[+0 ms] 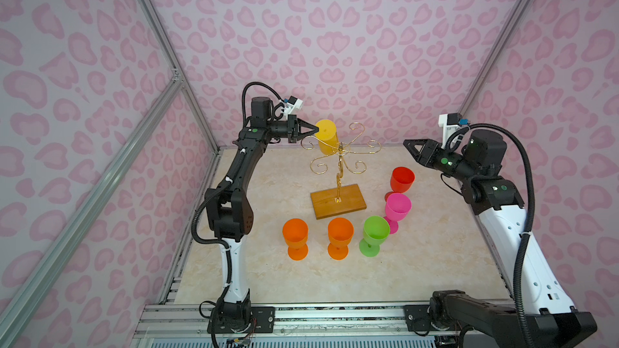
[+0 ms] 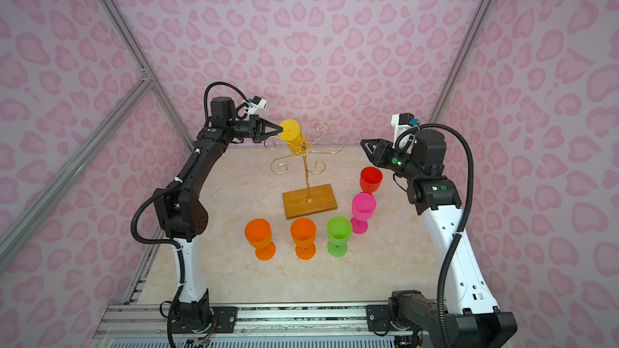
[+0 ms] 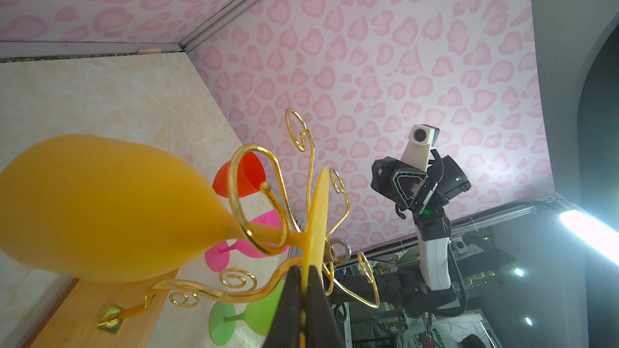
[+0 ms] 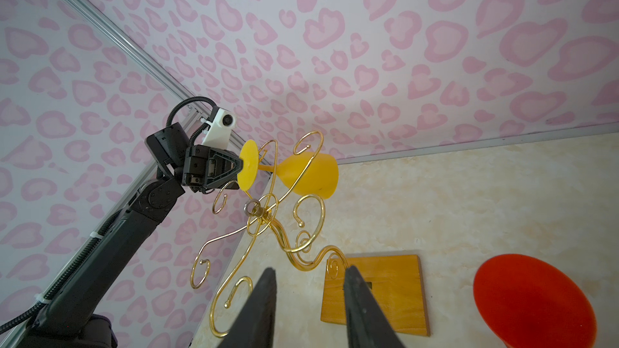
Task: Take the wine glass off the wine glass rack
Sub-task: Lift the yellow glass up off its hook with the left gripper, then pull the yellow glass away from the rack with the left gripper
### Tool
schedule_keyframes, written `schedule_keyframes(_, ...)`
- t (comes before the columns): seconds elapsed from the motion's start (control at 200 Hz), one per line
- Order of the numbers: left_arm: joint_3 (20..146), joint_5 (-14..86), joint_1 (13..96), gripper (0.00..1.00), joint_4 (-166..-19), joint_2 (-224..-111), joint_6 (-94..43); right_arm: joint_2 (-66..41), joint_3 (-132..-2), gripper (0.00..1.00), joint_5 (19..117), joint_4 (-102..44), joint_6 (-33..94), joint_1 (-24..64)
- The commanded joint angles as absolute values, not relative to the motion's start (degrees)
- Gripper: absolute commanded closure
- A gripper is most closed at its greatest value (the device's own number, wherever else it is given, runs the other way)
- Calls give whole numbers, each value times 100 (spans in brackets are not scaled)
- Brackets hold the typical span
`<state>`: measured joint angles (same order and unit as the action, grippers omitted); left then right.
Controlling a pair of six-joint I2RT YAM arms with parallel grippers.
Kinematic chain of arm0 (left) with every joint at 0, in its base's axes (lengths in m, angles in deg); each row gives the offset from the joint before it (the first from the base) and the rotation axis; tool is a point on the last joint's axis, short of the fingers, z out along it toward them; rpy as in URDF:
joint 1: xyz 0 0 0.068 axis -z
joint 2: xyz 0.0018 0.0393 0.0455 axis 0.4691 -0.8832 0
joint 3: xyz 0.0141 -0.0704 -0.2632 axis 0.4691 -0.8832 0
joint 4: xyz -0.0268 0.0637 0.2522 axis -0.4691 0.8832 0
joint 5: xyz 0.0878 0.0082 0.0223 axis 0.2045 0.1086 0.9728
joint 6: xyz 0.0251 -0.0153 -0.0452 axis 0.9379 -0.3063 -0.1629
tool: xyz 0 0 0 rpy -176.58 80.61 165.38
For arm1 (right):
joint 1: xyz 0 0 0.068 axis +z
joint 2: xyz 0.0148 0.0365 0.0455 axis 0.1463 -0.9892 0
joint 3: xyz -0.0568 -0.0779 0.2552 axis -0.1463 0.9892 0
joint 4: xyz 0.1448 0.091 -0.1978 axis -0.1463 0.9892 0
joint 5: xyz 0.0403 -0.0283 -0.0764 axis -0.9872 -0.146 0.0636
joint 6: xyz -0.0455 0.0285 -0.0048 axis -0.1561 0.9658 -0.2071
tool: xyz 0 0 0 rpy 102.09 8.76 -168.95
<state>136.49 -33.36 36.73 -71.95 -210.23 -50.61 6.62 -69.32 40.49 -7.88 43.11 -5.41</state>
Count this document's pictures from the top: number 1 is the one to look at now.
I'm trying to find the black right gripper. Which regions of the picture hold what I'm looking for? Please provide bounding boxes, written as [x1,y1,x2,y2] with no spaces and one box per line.
[403,139,480,183]

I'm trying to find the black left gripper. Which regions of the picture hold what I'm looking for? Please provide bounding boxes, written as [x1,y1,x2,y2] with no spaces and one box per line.
[265,118,317,144]

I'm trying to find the yellow wine glass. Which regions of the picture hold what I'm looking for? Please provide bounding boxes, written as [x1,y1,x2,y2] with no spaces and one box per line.
[314,119,339,156]

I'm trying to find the red wine glass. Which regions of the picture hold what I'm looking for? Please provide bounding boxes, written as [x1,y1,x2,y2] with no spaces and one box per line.
[385,167,415,201]

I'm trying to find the pink wine glass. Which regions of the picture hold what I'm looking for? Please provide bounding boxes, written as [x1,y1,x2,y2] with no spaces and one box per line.
[385,193,412,235]

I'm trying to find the green wine glass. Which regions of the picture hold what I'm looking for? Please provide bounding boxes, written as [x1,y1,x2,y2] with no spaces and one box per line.
[359,216,391,258]

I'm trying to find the orange wine glass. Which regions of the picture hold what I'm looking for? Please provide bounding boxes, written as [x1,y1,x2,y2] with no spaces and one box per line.
[282,218,309,261]
[327,217,355,260]

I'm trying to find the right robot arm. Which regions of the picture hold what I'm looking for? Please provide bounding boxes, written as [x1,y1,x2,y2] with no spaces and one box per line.
[403,123,598,347]

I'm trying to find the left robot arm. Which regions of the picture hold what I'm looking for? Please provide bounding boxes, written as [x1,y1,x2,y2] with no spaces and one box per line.
[205,97,319,332]

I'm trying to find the wooden rack base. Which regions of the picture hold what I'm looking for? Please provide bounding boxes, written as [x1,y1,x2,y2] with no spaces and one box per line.
[310,184,367,219]

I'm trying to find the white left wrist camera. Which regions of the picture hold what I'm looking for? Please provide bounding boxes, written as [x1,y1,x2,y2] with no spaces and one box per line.
[282,96,303,120]

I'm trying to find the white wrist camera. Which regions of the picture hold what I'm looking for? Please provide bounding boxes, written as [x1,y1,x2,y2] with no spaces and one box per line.
[438,113,470,151]
[282,96,303,120]

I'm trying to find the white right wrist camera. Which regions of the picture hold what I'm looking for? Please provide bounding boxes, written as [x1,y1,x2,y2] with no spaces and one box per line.
[438,113,470,151]

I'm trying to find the gold wire glass rack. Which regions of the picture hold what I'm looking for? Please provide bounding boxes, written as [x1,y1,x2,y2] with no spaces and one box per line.
[301,122,382,188]

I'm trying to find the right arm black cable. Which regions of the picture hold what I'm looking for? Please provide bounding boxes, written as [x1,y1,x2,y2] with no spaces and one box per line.
[444,122,536,348]

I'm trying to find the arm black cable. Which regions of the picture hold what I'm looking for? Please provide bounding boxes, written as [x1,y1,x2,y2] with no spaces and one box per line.
[444,122,536,348]
[190,81,286,348]

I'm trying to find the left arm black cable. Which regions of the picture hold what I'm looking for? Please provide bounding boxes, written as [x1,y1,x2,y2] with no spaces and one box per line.
[190,81,286,348]

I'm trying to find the aluminium frame post back right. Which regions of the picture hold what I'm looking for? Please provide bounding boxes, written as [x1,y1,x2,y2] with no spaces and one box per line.
[456,0,534,117]

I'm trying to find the aluminium frame post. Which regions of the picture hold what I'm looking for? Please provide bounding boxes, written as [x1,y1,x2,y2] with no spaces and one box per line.
[136,0,219,152]
[456,0,534,117]

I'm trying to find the aluminium frame left horizontal bar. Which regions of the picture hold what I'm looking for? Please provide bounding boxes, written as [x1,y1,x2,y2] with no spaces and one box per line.
[1,80,183,347]

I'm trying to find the aluminium frame post back left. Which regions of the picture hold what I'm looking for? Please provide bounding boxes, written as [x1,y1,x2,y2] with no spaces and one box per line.
[136,0,219,152]

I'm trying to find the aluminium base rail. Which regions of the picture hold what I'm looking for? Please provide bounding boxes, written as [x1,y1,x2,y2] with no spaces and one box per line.
[125,299,514,348]

